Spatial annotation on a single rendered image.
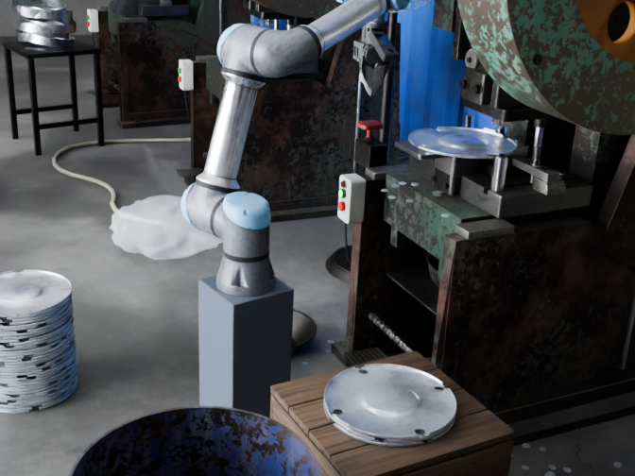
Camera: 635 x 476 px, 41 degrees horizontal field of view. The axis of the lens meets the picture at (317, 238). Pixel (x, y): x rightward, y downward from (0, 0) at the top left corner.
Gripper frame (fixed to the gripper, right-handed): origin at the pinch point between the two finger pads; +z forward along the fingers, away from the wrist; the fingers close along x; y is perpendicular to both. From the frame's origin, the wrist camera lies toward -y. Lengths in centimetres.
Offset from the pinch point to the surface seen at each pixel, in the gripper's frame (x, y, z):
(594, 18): -14, -73, -31
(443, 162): -5.1, -33.1, 12.3
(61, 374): 94, 0, 76
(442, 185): -5.1, -33.8, 18.5
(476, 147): -10.9, -39.1, 6.8
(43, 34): 59, 253, 23
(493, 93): -14.7, -38.5, -7.5
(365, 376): 36, -71, 48
